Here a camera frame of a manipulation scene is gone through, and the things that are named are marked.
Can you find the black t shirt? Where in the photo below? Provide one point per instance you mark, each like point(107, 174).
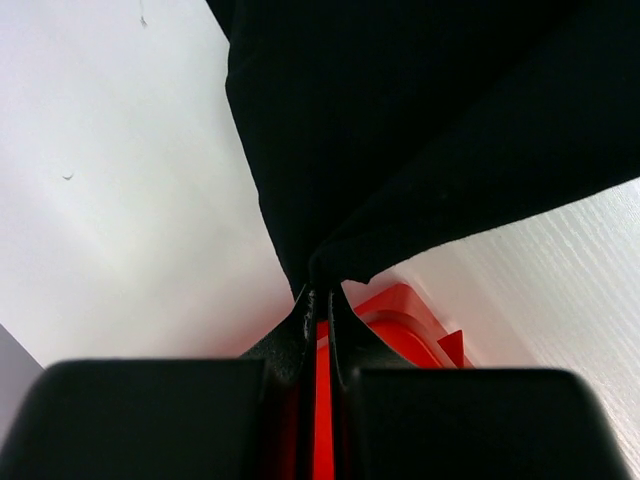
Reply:
point(376, 130)

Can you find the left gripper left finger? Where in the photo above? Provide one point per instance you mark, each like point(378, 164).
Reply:
point(249, 417)

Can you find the red plastic bin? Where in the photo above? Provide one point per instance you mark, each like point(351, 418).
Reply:
point(401, 319)

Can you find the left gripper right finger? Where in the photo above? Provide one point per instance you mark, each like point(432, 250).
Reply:
point(394, 420)

